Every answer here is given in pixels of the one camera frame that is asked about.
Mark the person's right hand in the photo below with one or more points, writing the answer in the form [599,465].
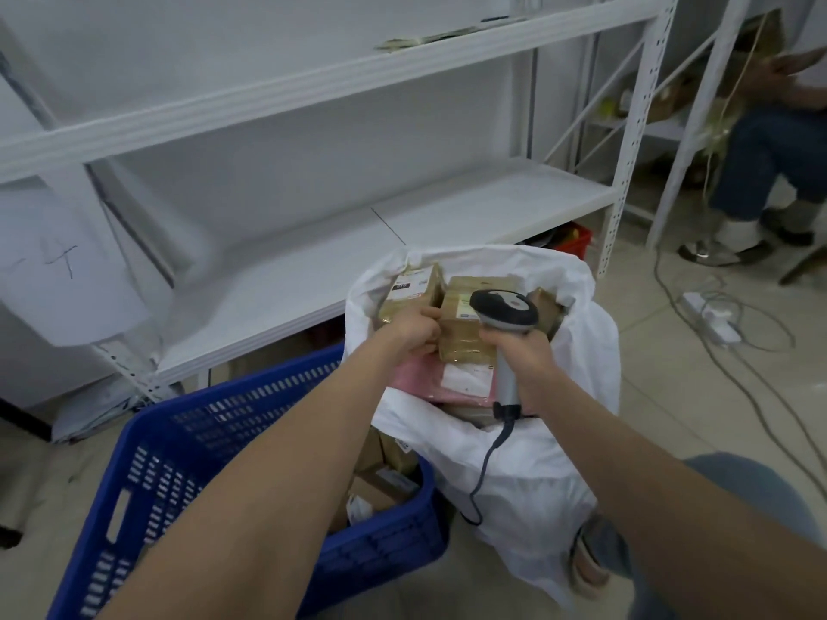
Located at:
[533,368]

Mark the person's left hand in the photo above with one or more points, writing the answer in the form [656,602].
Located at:
[413,332]

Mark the pink mailer bag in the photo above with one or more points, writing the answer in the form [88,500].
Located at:
[413,377]

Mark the grey handheld barcode scanner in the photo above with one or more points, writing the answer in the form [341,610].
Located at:
[504,309]

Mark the white woven sack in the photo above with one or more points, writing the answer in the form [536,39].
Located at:
[530,484]

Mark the pile of parcels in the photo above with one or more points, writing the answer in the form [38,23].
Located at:
[381,490]

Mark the blue plastic crate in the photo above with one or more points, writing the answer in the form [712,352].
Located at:
[388,542]

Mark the person's left forearm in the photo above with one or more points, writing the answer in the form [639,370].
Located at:
[258,497]

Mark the person's right forearm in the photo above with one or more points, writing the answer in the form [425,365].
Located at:
[678,510]

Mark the person's sandal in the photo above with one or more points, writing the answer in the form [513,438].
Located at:
[585,561]

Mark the grey plastic mailer bag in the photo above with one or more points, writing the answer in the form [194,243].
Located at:
[90,413]

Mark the white metal shelf rack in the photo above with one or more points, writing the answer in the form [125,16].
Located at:
[291,284]
[696,122]

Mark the red plastic crate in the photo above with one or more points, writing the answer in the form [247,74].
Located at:
[578,242]

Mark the white power strip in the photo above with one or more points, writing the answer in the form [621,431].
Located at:
[694,303]

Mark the white power adapter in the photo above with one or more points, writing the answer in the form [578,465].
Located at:
[718,315]

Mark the yellow item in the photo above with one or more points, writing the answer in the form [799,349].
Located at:
[607,109]

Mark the wooden chair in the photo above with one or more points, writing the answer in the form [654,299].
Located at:
[807,264]

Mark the white paper sign sheet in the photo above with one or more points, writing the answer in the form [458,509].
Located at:
[64,290]

